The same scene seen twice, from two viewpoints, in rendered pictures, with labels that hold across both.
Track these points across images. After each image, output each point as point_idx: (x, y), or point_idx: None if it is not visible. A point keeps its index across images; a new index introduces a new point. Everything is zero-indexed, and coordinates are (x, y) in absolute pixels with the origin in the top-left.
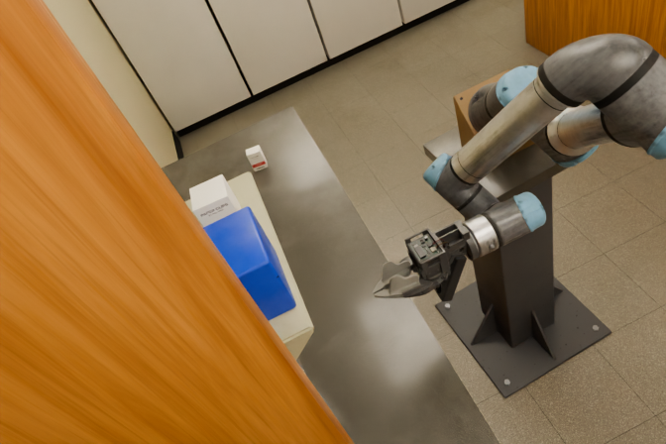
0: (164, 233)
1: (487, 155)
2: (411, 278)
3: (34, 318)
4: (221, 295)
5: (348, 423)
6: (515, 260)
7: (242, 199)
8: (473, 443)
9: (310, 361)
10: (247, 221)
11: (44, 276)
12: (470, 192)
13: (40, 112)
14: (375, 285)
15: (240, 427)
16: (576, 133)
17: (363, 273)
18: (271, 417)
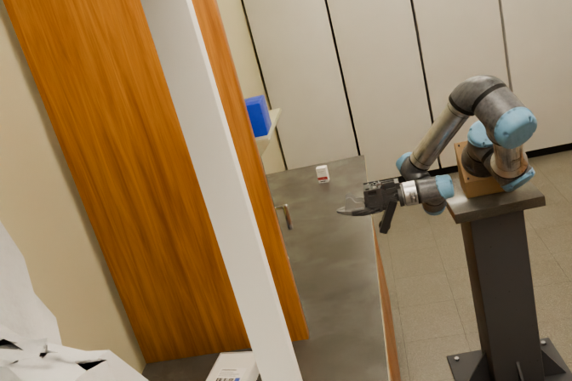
0: (219, 44)
1: (425, 145)
2: (359, 204)
3: None
4: (230, 75)
5: (301, 292)
6: (494, 292)
7: (271, 114)
8: (366, 309)
9: (297, 266)
10: (260, 97)
11: None
12: (419, 175)
13: None
14: (357, 241)
15: None
16: (494, 151)
17: (353, 235)
18: (237, 150)
